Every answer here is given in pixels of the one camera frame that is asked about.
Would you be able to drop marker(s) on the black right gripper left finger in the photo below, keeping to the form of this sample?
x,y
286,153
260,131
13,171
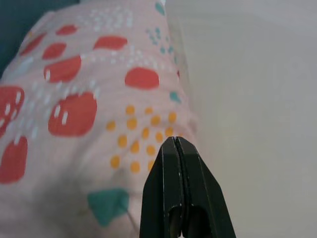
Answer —
x,y
161,191

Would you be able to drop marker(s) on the beige sheeted mattress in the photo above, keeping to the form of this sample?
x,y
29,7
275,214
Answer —
x,y
247,99

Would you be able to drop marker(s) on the pink pillow orange spots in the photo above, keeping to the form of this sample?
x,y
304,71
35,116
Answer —
x,y
86,148

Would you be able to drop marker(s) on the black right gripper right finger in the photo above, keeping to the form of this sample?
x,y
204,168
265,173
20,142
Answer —
x,y
203,198

